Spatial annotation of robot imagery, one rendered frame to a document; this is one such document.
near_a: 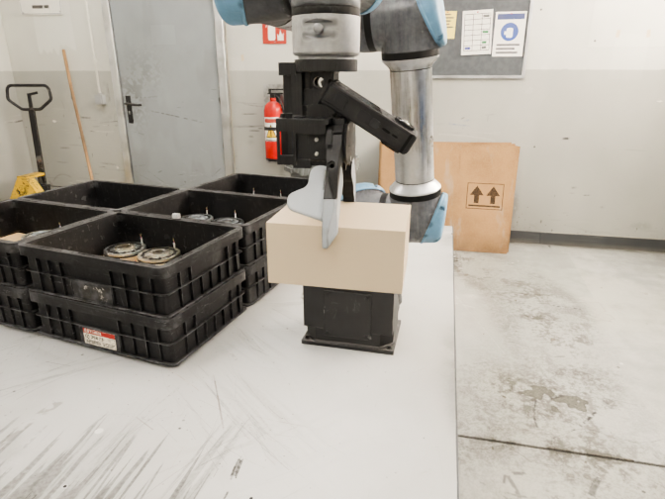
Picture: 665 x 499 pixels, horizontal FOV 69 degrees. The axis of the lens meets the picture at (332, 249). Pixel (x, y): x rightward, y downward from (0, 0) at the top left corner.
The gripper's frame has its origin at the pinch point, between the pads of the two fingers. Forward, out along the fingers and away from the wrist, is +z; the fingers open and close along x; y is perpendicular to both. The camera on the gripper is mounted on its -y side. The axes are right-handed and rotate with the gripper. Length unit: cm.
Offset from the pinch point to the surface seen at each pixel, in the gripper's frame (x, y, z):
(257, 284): -55, 33, 34
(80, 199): -85, 106, 21
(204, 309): -33, 37, 31
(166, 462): 2.8, 27.4, 39.1
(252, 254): -54, 33, 25
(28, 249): -26, 73, 17
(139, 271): -21, 44, 17
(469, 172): -325, -40, 51
